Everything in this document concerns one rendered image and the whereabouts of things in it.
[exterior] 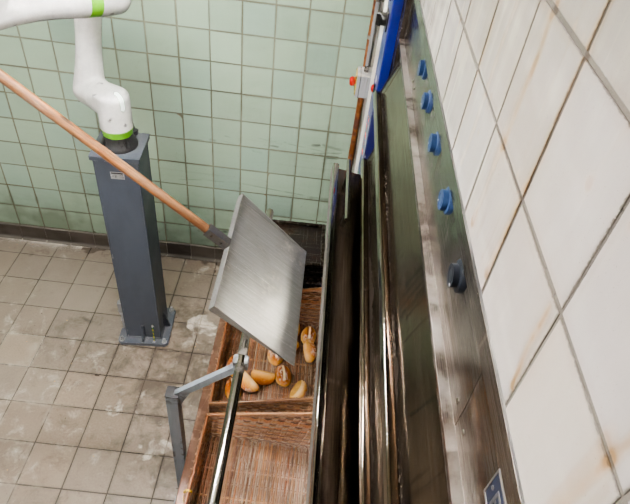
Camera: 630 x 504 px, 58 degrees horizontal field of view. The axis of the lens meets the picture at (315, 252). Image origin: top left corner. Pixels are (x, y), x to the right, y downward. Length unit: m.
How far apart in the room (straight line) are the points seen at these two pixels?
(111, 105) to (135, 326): 1.31
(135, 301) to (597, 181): 2.76
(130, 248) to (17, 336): 0.96
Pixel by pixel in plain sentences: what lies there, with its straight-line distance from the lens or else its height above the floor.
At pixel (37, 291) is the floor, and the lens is 3.69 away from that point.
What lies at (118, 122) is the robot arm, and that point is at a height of 1.34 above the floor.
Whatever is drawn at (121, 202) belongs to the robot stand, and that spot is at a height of 0.96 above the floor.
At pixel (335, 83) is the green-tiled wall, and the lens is 2.92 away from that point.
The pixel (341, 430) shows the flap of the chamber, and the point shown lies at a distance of 1.36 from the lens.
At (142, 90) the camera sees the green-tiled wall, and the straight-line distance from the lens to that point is 3.13.
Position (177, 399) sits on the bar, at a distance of 1.95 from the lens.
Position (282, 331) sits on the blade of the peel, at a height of 1.09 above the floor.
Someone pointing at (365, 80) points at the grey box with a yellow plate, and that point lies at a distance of 2.52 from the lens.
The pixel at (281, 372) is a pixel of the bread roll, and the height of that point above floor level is 0.65.
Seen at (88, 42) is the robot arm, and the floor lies 1.59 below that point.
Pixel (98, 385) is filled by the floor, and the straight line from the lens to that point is 3.18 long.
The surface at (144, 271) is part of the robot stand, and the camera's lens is 2.90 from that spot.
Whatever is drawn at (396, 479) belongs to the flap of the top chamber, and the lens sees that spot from 0.96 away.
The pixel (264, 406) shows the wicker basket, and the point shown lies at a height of 0.74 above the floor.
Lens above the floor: 2.58
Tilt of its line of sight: 43 degrees down
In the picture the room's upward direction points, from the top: 8 degrees clockwise
